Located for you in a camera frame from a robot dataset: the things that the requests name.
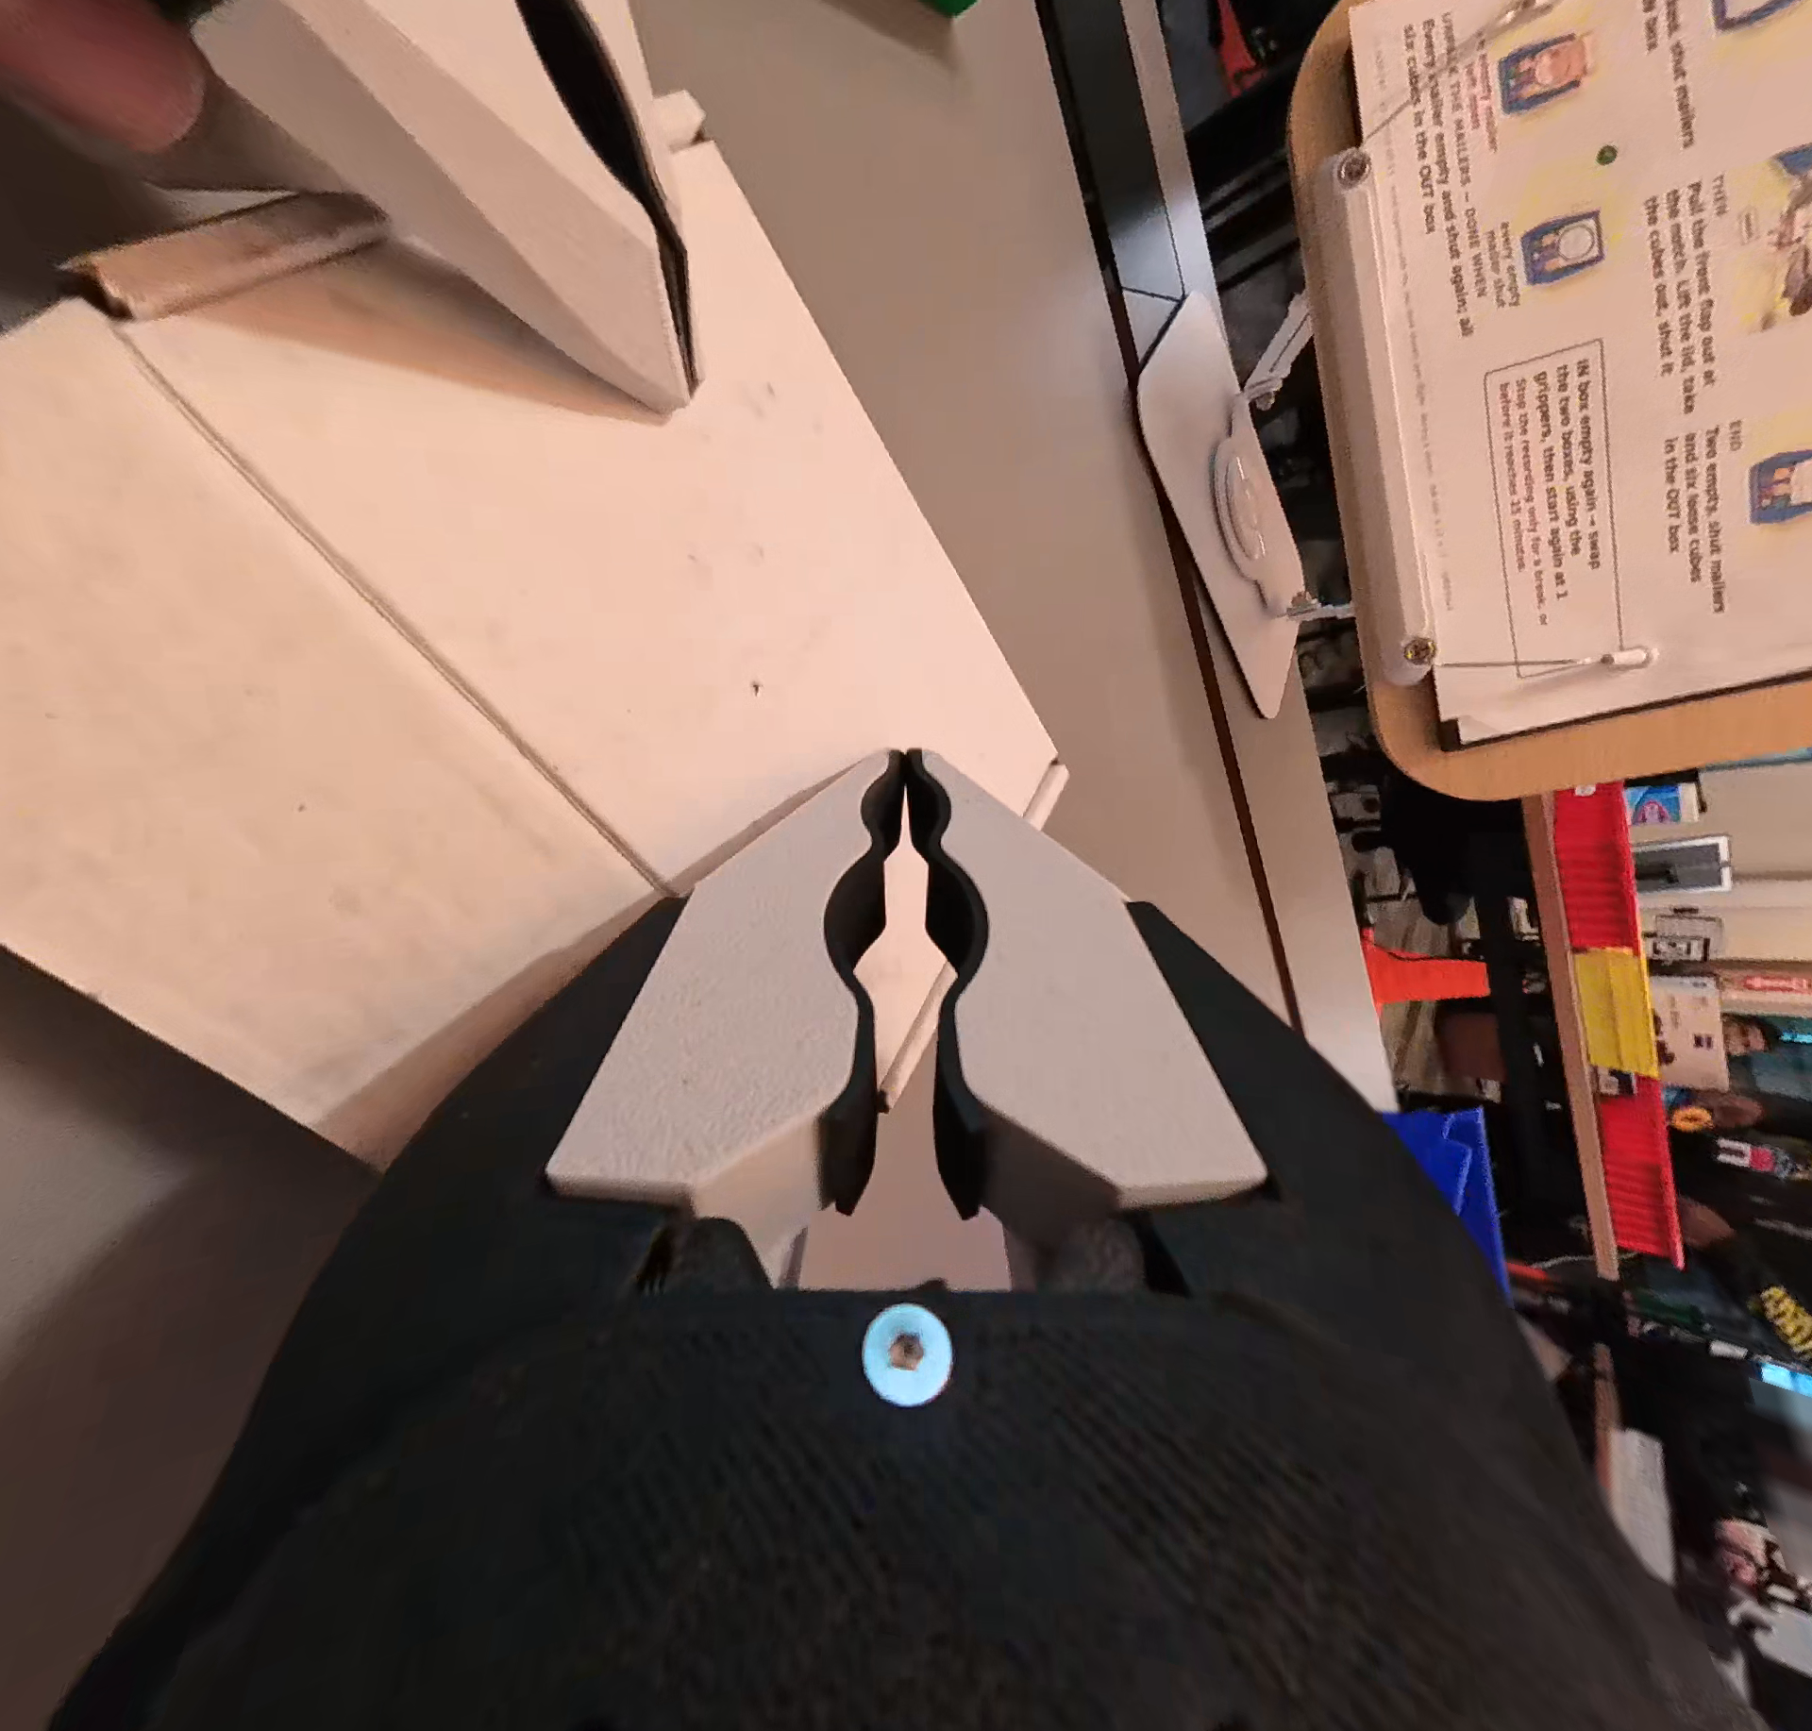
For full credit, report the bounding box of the wooden table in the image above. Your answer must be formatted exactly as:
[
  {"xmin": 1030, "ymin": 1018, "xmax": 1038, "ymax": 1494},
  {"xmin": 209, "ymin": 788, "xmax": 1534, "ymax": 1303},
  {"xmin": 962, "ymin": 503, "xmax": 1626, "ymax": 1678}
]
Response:
[{"xmin": 1521, "ymin": 797, "xmax": 1622, "ymax": 1280}]

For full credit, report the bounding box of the blue plastic bin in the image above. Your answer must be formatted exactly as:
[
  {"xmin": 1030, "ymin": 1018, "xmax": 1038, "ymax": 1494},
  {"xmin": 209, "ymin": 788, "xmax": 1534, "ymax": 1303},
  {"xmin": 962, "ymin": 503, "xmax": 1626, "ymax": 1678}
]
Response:
[{"xmin": 1380, "ymin": 1107, "xmax": 1514, "ymax": 1300}]

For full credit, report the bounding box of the instruction sheet on stand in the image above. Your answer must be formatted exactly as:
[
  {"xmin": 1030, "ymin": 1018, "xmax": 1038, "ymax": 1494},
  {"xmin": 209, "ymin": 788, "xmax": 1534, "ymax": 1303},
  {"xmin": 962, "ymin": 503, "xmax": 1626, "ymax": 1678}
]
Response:
[{"xmin": 1136, "ymin": 0, "xmax": 1812, "ymax": 802}]

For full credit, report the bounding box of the printed instruction sheet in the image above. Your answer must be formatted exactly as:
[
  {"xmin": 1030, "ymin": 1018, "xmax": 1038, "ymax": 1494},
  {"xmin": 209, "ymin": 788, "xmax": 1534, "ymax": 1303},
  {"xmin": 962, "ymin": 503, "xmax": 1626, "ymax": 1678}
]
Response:
[{"xmin": 1347, "ymin": 0, "xmax": 1812, "ymax": 748}]

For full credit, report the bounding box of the white cardboard mailer box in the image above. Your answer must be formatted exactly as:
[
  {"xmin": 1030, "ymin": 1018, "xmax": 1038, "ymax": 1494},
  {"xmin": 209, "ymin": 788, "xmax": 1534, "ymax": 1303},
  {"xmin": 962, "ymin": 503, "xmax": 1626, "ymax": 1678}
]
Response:
[{"xmin": 0, "ymin": 89, "xmax": 1069, "ymax": 1178}]

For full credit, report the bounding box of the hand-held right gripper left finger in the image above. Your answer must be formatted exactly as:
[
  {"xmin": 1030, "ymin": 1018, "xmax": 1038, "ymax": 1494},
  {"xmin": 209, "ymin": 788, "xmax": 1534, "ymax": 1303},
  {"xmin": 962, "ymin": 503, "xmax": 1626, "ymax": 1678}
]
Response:
[{"xmin": 543, "ymin": 753, "xmax": 907, "ymax": 1286}]

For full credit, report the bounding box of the red plastic bin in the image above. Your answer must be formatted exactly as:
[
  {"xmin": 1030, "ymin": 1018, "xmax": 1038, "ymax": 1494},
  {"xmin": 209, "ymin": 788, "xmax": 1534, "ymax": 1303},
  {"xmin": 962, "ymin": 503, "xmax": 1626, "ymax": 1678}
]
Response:
[
  {"xmin": 1598, "ymin": 1072, "xmax": 1688, "ymax": 1269},
  {"xmin": 1549, "ymin": 783, "xmax": 1647, "ymax": 956}
]

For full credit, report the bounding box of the yellow plastic bin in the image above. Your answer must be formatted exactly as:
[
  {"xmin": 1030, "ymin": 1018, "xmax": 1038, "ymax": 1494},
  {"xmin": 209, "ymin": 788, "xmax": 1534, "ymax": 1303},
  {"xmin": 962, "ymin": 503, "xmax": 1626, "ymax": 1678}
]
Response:
[{"xmin": 1571, "ymin": 951, "xmax": 1660, "ymax": 1084}]

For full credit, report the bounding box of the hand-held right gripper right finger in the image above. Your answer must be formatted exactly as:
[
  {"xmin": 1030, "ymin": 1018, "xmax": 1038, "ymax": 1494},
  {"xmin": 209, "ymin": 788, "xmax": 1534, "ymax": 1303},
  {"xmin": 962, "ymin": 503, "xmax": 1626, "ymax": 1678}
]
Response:
[{"xmin": 905, "ymin": 753, "xmax": 1268, "ymax": 1291}]

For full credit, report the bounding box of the person's left hand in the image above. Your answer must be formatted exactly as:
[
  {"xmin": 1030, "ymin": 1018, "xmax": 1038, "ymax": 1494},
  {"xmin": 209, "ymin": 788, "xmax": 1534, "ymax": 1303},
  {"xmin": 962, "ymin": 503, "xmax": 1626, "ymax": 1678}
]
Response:
[{"xmin": 0, "ymin": 0, "xmax": 207, "ymax": 154}]

